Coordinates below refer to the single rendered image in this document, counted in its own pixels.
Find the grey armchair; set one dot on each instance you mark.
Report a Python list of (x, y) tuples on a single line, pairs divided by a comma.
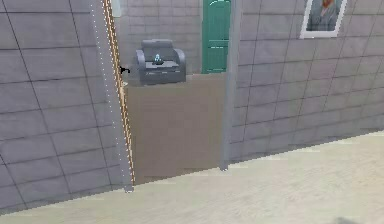
[(161, 70)]

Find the small blue green object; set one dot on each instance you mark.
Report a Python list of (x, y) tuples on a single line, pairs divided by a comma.
[(157, 59)]

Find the green room door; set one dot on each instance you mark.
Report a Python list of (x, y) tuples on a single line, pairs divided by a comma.
[(216, 36)]

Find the orange edged open door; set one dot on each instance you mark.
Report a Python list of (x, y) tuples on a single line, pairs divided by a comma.
[(118, 83)]

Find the white framed wall picture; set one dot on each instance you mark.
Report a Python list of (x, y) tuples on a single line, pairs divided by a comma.
[(323, 16)]

